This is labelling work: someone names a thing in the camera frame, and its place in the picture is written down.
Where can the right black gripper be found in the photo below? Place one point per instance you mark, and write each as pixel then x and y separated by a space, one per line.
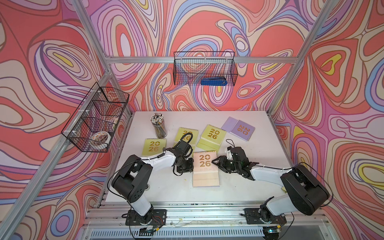
pixel 221 162

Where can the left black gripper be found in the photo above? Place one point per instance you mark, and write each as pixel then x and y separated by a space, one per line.
pixel 190 167

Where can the peach 2026 calendar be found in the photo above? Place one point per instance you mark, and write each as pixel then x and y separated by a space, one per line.
pixel 205 173

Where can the green 2026 calendar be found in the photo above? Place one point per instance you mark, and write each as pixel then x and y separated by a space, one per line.
pixel 181 131
pixel 153 146
pixel 211 138

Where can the purple 2026 calendar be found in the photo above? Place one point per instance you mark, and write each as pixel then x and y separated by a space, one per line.
pixel 238 128
pixel 199 187

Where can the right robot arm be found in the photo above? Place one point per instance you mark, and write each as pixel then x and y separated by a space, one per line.
pixel 304 192

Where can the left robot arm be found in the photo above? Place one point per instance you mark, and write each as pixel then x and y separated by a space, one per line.
pixel 131 180

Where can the clear cup of coloured pencils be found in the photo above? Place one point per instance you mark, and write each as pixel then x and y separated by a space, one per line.
pixel 158 122

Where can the tape roll in basket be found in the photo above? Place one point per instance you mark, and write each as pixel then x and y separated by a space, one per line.
pixel 100 140

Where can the blue stapler in basket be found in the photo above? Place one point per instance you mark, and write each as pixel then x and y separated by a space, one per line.
pixel 214 81

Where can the right wrist camera with cable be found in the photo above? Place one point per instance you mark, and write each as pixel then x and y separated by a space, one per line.
pixel 236 154

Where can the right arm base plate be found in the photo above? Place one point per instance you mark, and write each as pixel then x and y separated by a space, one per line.
pixel 257 216

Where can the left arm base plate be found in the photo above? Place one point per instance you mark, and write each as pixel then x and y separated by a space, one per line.
pixel 156 217

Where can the black wire basket back wall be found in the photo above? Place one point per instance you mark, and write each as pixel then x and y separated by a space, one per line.
pixel 192 66

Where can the black wire basket wall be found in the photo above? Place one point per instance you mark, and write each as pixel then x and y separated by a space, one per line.
pixel 100 110
pixel 192 66

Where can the black wire basket left wall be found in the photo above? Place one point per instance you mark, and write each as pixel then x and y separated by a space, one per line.
pixel 100 110

